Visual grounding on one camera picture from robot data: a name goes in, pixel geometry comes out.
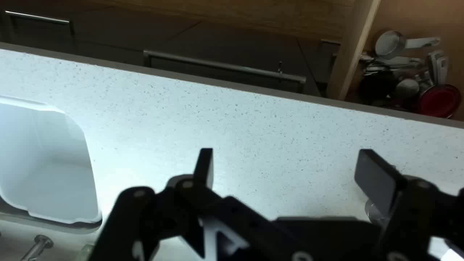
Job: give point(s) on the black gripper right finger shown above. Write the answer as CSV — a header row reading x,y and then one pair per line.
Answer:
x,y
410,212

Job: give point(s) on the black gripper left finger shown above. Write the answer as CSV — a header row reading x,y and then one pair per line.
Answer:
x,y
145,218

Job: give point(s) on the small steel measuring cup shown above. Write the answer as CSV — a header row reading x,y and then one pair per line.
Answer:
x,y
407,89

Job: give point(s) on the black measuring cup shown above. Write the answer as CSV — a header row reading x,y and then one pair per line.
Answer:
x,y
377,87

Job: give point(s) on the wooden kitchen drawer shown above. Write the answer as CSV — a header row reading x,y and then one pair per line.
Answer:
x,y
355,48

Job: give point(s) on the dark lower kitchen cabinets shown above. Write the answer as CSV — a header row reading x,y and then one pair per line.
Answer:
x,y
232,44

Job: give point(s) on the glass soap pump dispenser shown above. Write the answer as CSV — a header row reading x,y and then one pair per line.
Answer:
x,y
38,242

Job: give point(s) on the white sink basin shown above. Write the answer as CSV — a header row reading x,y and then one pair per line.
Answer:
x,y
43,164

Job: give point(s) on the white plastic utensil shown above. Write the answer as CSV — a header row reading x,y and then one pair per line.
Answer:
x,y
438,65

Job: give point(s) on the white round strainer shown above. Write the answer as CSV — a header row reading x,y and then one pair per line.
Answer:
x,y
389,44

